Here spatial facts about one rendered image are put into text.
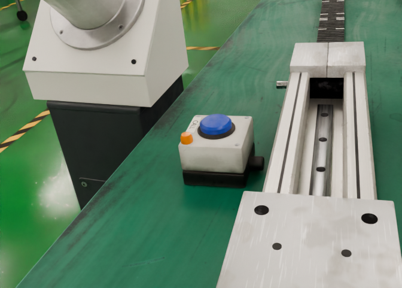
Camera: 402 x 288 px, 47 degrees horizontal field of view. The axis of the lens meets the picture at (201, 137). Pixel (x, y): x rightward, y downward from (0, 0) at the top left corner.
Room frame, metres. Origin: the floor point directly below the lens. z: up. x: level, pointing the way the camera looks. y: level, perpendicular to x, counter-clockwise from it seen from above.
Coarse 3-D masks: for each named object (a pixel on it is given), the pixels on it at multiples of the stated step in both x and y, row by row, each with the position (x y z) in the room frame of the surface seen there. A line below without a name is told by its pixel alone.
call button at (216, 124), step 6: (216, 114) 0.52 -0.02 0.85; (222, 114) 0.52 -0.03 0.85; (204, 120) 0.51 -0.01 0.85; (210, 120) 0.50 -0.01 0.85; (216, 120) 0.50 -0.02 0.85; (222, 120) 0.50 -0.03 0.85; (228, 120) 0.50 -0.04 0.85; (204, 126) 0.49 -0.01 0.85; (210, 126) 0.49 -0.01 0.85; (216, 126) 0.49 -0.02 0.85; (222, 126) 0.49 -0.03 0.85; (228, 126) 0.49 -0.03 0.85; (204, 132) 0.49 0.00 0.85; (210, 132) 0.48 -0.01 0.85; (216, 132) 0.48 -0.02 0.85; (222, 132) 0.48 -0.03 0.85
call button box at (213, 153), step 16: (192, 128) 0.51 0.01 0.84; (240, 128) 0.50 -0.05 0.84; (192, 144) 0.48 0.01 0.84; (208, 144) 0.47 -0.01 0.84; (224, 144) 0.46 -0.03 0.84; (240, 144) 0.46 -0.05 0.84; (192, 160) 0.47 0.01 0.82; (208, 160) 0.47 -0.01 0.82; (224, 160) 0.46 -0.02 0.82; (240, 160) 0.45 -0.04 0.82; (256, 160) 0.48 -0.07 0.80; (192, 176) 0.47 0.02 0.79; (208, 176) 0.47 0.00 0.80; (224, 176) 0.46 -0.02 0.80; (240, 176) 0.45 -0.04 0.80
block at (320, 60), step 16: (304, 48) 0.65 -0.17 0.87; (320, 48) 0.64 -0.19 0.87; (336, 48) 0.63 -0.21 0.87; (352, 48) 0.62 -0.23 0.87; (304, 64) 0.59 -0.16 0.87; (320, 64) 0.58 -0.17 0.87; (336, 64) 0.57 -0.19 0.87; (352, 64) 0.57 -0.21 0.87; (320, 80) 0.60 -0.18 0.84; (336, 80) 0.59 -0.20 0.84; (320, 96) 0.59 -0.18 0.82; (336, 96) 0.58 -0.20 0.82
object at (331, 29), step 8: (328, 0) 1.09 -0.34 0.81; (336, 0) 1.08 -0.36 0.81; (328, 8) 1.02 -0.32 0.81; (336, 8) 1.01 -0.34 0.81; (320, 16) 0.98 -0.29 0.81; (328, 16) 0.97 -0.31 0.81; (336, 16) 0.96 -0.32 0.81; (320, 24) 0.92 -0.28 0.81; (328, 24) 0.92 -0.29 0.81; (336, 24) 0.91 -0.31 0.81; (320, 32) 0.87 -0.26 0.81; (328, 32) 0.87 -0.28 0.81; (336, 32) 0.86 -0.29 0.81; (320, 40) 0.83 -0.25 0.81; (328, 40) 0.83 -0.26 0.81; (336, 40) 0.82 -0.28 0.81
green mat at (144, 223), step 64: (320, 0) 1.22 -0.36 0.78; (384, 0) 1.14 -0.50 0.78; (256, 64) 0.84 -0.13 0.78; (384, 64) 0.76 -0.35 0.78; (256, 128) 0.60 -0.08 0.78; (384, 128) 0.55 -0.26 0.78; (128, 192) 0.48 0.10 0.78; (192, 192) 0.46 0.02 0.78; (384, 192) 0.41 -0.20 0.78; (64, 256) 0.38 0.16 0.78; (128, 256) 0.36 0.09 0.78; (192, 256) 0.35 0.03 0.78
